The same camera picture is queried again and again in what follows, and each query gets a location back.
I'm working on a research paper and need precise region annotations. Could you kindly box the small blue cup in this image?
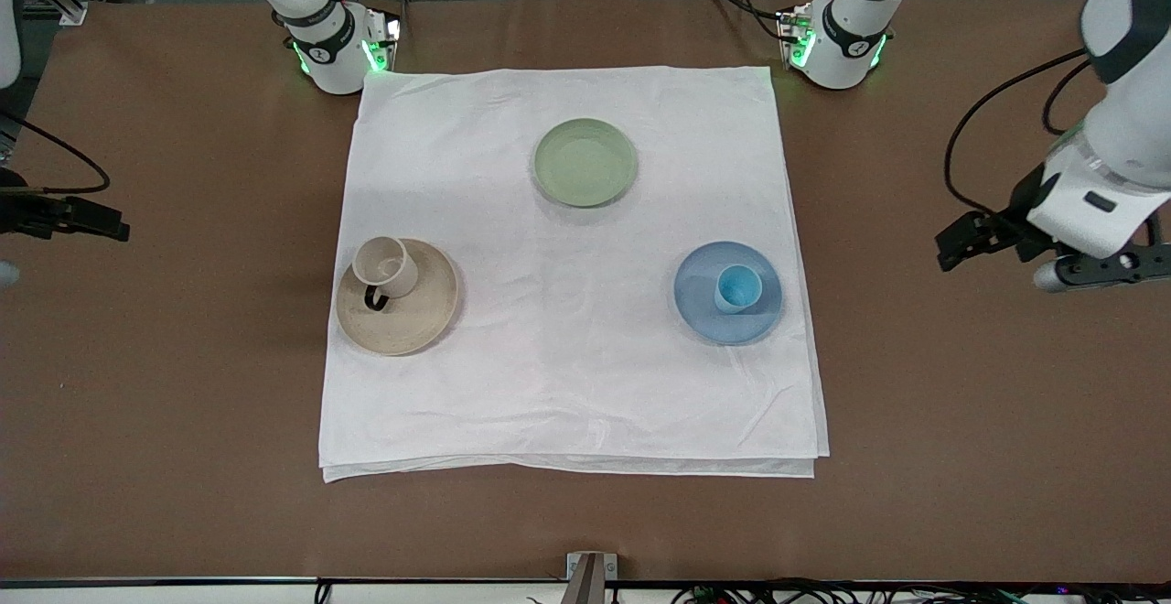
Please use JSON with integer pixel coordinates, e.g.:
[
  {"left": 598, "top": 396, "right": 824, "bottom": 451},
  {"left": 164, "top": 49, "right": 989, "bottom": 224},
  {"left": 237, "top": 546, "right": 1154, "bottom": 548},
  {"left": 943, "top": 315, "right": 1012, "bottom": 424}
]
[{"left": 714, "top": 263, "right": 764, "bottom": 315}]

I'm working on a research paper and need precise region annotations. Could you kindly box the white mug with black handle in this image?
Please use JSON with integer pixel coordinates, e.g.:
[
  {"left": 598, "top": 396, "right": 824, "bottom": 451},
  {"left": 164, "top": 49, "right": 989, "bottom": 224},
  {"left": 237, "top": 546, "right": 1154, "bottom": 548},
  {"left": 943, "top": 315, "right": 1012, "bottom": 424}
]
[{"left": 352, "top": 236, "right": 420, "bottom": 314}]

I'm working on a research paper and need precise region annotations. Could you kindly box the blue plate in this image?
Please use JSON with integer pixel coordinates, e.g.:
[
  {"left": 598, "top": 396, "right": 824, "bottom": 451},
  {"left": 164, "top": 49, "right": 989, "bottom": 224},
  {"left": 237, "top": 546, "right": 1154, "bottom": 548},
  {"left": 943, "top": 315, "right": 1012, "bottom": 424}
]
[{"left": 673, "top": 241, "right": 783, "bottom": 347}]

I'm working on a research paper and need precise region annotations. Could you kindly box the beige gray plate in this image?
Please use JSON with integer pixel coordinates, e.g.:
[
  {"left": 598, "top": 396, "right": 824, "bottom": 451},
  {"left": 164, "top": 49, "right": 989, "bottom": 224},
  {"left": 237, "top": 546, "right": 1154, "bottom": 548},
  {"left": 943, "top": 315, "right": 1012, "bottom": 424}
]
[{"left": 335, "top": 238, "right": 459, "bottom": 357}]

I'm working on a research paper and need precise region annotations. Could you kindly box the green plate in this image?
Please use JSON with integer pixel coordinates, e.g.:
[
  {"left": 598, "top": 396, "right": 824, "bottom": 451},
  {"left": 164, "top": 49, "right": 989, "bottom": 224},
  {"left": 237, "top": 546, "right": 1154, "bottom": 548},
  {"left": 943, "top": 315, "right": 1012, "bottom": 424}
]
[{"left": 532, "top": 117, "right": 639, "bottom": 209}]

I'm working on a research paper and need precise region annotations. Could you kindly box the white cloth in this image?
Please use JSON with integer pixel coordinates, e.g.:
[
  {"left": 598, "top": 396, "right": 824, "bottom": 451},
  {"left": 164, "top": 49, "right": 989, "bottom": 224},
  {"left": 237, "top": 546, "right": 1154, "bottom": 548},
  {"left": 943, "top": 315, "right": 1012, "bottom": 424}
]
[{"left": 318, "top": 66, "right": 831, "bottom": 483}]

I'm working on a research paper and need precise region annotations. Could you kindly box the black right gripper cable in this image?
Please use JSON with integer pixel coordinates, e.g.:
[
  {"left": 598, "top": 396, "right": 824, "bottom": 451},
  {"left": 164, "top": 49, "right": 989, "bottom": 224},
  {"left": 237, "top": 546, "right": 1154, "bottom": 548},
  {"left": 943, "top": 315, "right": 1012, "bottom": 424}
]
[{"left": 0, "top": 113, "right": 112, "bottom": 195}]

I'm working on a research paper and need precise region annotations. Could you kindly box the long black left arm cable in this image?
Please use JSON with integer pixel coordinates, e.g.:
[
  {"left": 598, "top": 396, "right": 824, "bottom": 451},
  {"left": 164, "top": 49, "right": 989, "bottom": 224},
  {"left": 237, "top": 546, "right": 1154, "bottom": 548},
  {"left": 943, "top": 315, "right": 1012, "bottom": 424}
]
[{"left": 943, "top": 49, "right": 1091, "bottom": 218}]

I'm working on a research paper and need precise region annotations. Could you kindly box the short black left arm cable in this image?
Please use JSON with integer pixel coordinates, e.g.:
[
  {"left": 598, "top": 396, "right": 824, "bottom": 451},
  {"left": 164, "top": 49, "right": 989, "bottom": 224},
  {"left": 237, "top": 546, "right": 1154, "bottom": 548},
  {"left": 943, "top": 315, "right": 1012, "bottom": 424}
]
[{"left": 1042, "top": 59, "right": 1091, "bottom": 136}]

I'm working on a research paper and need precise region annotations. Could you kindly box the black left arm base cable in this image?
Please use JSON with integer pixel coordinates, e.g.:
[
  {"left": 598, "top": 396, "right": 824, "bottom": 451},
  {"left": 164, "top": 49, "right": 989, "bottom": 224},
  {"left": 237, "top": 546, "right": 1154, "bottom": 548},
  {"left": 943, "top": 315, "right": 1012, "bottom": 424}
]
[{"left": 703, "top": 0, "right": 790, "bottom": 38}]

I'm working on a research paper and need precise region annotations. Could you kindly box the metal table bracket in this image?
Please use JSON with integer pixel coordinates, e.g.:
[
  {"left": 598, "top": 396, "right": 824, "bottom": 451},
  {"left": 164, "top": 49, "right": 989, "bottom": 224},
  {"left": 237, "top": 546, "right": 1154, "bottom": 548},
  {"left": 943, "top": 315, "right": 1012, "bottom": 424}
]
[{"left": 565, "top": 551, "right": 617, "bottom": 604}]

